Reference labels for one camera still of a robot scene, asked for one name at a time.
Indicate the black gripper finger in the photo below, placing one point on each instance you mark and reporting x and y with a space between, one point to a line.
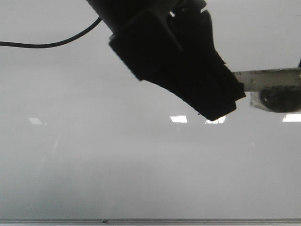
233 86

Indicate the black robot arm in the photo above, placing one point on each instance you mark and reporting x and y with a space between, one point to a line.
170 43

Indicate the black whiteboard marker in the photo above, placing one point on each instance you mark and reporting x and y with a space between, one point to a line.
273 90

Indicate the white whiteboard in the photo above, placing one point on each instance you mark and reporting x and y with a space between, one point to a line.
82 138

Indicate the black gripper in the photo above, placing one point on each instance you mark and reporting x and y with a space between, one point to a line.
169 43

